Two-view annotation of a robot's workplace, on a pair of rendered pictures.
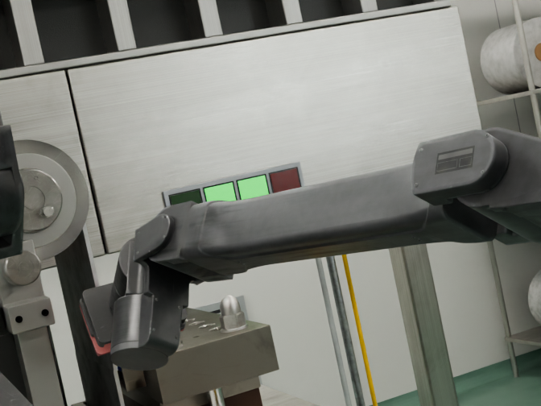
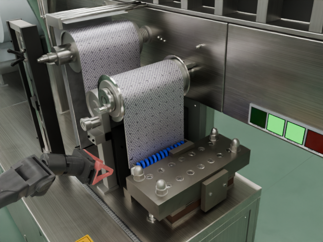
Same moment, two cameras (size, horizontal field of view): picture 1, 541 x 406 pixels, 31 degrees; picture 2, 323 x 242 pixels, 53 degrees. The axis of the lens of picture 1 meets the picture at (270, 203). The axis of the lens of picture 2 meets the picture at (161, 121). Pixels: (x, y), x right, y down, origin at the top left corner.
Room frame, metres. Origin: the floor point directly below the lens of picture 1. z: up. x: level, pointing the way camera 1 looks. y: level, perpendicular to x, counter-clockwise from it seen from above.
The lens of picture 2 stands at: (1.11, -0.61, 1.66)
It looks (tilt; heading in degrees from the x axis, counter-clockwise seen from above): 29 degrees down; 75
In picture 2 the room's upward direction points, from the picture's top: 3 degrees counter-clockwise
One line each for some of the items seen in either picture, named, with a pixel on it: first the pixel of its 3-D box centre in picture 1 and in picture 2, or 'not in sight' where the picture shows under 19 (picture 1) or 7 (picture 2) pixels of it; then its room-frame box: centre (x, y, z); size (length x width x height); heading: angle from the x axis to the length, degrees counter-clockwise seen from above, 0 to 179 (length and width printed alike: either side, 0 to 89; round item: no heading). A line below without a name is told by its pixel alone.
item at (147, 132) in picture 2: (80, 293); (156, 131); (1.33, 0.28, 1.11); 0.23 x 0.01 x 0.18; 23
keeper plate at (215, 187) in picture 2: not in sight; (215, 190); (1.47, 0.10, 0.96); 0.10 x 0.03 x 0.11; 23
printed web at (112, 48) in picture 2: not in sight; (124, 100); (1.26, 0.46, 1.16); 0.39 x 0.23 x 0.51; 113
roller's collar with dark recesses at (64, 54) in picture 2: not in sight; (63, 54); (1.08, 0.51, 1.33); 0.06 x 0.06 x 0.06; 23
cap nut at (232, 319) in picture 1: (230, 312); (161, 186); (1.29, 0.08, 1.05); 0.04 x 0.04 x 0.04
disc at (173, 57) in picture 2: not in sight; (174, 76); (1.43, 0.38, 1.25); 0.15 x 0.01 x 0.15; 113
